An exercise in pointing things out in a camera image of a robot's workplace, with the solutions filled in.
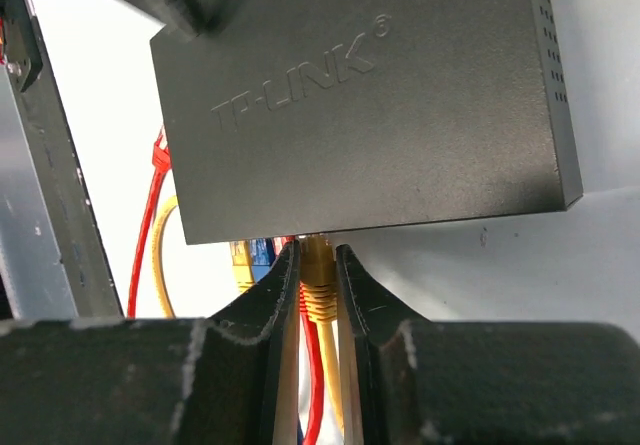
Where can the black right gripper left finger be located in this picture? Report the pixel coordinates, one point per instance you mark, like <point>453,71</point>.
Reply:
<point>231,378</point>

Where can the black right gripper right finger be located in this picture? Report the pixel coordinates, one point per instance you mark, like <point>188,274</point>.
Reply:
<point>407,379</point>

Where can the black network switch box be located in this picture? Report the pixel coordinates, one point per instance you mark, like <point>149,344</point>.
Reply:
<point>292,117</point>

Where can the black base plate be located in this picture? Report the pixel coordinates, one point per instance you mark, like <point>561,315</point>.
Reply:
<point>53,263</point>

